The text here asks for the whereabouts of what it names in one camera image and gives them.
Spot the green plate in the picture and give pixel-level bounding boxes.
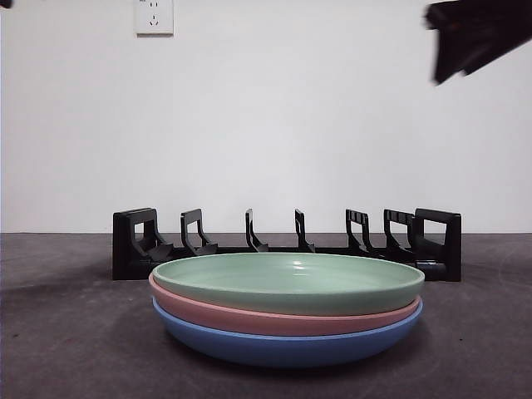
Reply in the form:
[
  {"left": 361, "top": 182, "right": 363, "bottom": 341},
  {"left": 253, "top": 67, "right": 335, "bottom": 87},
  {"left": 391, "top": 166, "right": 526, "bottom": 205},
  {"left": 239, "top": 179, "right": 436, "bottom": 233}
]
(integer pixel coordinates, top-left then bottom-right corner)
[{"left": 152, "top": 252, "right": 426, "bottom": 317}]

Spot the pink plate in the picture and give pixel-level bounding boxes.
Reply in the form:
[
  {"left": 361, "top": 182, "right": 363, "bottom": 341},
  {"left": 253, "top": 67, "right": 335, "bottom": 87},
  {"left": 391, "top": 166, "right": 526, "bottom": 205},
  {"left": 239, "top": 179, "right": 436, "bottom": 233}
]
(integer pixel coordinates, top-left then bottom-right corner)
[{"left": 148, "top": 272, "right": 421, "bottom": 337}]

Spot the blue plate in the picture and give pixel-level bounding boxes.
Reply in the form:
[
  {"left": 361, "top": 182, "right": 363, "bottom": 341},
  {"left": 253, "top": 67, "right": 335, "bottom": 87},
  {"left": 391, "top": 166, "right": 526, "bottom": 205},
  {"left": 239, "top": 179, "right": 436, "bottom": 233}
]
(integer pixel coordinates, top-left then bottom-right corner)
[{"left": 151, "top": 297, "right": 424, "bottom": 370}]

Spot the black plastic dish rack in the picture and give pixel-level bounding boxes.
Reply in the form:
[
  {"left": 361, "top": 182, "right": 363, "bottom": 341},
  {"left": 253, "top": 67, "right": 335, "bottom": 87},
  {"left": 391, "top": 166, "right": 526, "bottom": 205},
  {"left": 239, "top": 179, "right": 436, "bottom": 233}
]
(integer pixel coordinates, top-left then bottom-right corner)
[{"left": 112, "top": 207, "right": 463, "bottom": 283}]

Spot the white wall socket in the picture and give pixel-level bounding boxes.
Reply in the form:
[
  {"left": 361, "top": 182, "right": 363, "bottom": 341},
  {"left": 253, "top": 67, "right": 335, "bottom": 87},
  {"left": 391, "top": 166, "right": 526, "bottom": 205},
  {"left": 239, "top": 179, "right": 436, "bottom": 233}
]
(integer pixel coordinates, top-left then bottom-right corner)
[{"left": 135, "top": 0, "right": 175, "bottom": 37}]

